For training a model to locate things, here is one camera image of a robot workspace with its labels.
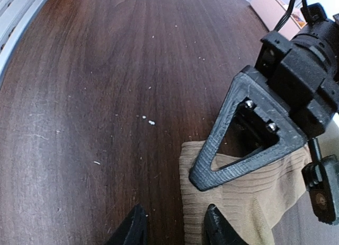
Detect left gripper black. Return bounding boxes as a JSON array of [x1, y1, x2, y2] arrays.
[[255, 3, 338, 136]]

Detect aluminium front rail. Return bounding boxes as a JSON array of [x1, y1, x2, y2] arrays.
[[0, 0, 47, 82]]

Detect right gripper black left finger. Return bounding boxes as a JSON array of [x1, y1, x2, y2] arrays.
[[104, 204, 149, 245]]

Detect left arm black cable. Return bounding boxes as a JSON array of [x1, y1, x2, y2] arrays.
[[274, 0, 310, 31]]

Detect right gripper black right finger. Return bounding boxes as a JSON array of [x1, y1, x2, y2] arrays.
[[203, 204, 248, 245]]

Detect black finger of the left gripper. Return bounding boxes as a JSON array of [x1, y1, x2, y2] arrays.
[[189, 66, 307, 191]]

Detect pink divided organizer tray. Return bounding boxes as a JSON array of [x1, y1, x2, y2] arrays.
[[250, 0, 306, 40]]

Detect tan ribbed sock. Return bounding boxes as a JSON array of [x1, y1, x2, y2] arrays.
[[179, 141, 311, 244]]

